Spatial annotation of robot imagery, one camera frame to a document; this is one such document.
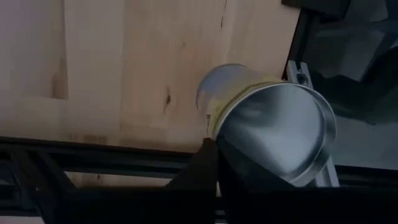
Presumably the black aluminium table frame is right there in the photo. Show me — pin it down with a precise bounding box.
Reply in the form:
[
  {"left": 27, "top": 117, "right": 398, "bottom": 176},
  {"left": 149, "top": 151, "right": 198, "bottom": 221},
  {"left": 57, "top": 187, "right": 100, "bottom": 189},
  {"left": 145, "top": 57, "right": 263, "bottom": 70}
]
[{"left": 0, "top": 0, "right": 398, "bottom": 218}]

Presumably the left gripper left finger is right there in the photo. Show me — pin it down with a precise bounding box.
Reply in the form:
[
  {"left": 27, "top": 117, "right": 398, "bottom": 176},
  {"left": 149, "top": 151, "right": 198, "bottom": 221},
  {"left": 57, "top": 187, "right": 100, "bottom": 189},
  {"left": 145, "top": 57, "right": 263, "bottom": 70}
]
[{"left": 40, "top": 138, "right": 220, "bottom": 224}]

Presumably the yellow label tin can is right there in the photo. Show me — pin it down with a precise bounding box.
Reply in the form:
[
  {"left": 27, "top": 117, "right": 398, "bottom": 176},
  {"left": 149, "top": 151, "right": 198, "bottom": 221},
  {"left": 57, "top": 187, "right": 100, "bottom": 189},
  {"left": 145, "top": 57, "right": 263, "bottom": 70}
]
[{"left": 195, "top": 63, "right": 338, "bottom": 188}]

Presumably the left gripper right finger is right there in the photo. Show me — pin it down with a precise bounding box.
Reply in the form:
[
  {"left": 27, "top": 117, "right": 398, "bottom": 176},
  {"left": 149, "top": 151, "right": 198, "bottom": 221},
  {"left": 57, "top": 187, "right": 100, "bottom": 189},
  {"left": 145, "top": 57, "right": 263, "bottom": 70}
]
[{"left": 217, "top": 145, "right": 398, "bottom": 224}]

